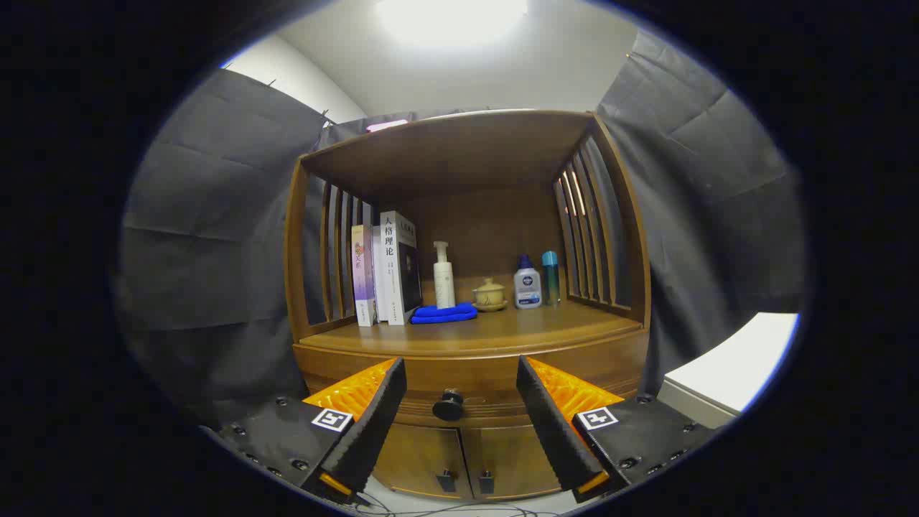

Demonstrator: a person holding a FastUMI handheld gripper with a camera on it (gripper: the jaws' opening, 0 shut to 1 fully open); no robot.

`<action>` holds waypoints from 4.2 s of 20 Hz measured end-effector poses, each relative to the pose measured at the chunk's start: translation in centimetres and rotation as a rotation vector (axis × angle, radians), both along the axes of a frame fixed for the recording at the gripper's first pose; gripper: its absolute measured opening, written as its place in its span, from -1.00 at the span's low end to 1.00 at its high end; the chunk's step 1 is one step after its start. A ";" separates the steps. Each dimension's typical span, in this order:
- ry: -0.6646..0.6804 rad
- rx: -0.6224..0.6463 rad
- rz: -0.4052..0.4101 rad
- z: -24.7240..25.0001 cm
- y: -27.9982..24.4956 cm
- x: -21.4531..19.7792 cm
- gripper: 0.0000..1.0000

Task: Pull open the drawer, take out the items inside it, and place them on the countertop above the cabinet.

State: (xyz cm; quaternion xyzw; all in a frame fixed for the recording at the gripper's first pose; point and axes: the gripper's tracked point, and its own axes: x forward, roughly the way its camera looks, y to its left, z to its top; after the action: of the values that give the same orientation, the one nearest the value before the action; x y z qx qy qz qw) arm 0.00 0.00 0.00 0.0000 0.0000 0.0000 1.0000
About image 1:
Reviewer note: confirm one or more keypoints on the white pump bottle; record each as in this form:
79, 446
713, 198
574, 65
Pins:
444, 283

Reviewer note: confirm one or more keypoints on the white and black book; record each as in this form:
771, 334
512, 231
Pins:
391, 273

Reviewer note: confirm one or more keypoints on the teal slim bottle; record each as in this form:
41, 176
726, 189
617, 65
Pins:
551, 280

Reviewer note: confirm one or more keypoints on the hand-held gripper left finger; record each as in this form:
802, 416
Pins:
373, 424

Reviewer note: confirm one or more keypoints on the purple paperback book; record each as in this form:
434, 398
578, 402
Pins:
362, 280

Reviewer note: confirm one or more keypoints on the wooden countertop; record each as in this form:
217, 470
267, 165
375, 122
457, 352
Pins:
531, 327

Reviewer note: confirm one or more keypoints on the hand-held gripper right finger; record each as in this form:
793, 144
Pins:
549, 424

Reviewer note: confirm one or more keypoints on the white grooved side cabinet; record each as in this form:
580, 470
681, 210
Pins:
739, 359

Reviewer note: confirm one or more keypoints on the thin white book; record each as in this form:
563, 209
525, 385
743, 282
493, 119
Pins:
379, 287

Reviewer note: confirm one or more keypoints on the brown wooden cabinet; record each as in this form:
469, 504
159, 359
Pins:
459, 154

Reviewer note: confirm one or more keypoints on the yellow lidded teacup with saucer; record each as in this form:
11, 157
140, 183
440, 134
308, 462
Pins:
490, 293

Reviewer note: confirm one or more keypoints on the blue folded cloth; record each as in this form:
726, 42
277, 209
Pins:
445, 314

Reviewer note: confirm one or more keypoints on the wooden drawer with black knob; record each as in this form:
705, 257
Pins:
459, 373

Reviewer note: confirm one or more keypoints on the white bottle with blue cap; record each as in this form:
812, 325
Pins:
527, 287

